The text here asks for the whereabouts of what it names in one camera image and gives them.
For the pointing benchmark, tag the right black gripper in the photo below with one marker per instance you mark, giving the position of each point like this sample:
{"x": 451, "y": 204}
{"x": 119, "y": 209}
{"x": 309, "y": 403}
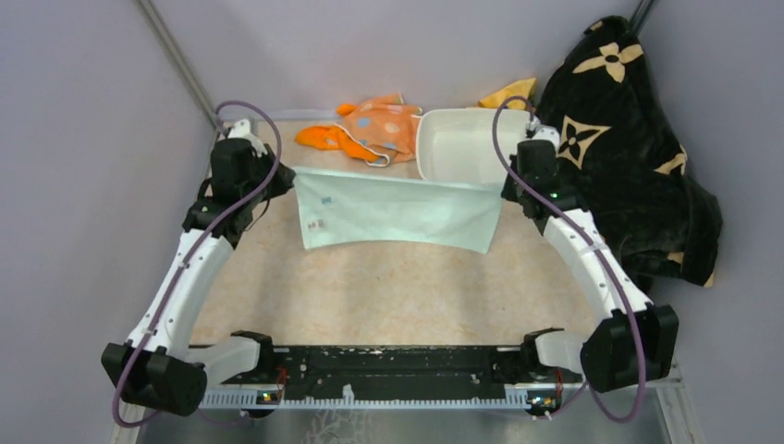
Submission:
{"x": 507, "y": 191}

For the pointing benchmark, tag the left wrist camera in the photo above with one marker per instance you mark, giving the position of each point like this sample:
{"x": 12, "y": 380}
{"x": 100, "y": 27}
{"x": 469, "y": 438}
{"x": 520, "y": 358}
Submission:
{"x": 245, "y": 129}

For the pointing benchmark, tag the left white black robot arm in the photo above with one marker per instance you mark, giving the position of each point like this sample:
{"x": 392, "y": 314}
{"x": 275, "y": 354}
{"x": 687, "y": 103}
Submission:
{"x": 154, "y": 368}

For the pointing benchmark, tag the white plastic bin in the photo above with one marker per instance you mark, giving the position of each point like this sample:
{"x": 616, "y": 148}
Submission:
{"x": 455, "y": 147}

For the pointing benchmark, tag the aluminium frame rail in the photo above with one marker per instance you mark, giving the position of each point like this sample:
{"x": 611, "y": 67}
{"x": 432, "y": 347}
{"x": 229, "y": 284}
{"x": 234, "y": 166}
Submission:
{"x": 665, "y": 416}

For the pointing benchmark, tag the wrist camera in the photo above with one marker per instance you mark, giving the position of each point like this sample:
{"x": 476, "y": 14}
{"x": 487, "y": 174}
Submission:
{"x": 537, "y": 131}
{"x": 245, "y": 129}

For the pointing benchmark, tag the orange polka dot towel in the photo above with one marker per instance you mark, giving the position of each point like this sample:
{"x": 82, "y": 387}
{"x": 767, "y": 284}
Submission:
{"x": 380, "y": 131}

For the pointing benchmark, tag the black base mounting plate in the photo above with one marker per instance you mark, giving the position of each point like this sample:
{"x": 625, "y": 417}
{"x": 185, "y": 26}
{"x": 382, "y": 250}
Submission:
{"x": 446, "y": 373}

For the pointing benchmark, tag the light mint green towel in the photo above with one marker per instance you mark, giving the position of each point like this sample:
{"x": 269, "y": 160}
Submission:
{"x": 341, "y": 207}

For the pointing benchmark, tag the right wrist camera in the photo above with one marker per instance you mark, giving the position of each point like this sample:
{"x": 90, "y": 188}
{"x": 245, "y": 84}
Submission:
{"x": 537, "y": 131}

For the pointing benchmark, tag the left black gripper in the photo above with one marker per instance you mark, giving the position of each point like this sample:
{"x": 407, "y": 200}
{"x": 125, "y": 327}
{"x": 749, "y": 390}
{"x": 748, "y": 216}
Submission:
{"x": 284, "y": 181}

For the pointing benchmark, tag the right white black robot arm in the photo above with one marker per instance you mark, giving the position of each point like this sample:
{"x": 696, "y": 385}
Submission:
{"x": 633, "y": 339}

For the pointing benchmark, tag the yellow towel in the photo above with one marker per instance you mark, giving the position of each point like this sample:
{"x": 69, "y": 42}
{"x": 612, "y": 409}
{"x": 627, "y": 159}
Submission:
{"x": 524, "y": 88}

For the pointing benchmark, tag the black floral blanket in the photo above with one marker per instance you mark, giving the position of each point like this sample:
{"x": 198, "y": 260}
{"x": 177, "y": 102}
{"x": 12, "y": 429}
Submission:
{"x": 619, "y": 151}

